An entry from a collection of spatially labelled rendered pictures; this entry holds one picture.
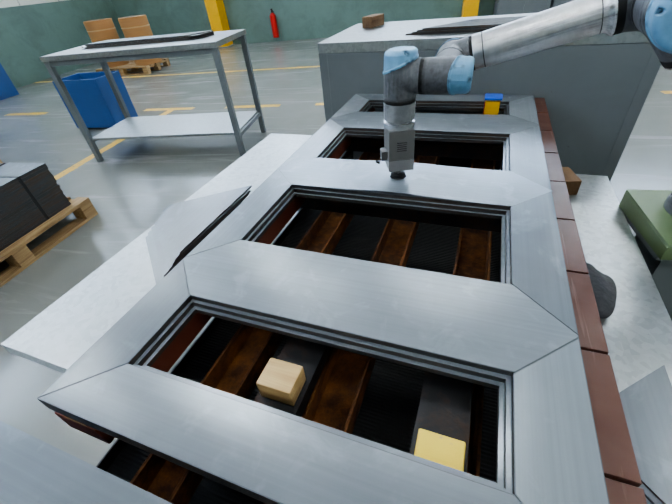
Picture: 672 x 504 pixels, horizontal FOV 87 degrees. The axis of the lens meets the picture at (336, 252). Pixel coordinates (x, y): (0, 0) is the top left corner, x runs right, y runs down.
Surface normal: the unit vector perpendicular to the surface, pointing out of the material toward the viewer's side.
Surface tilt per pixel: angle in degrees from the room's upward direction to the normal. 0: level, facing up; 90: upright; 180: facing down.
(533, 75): 90
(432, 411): 0
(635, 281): 0
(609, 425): 0
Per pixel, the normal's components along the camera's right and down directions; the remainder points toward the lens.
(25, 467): -0.09, -0.78
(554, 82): -0.35, 0.61
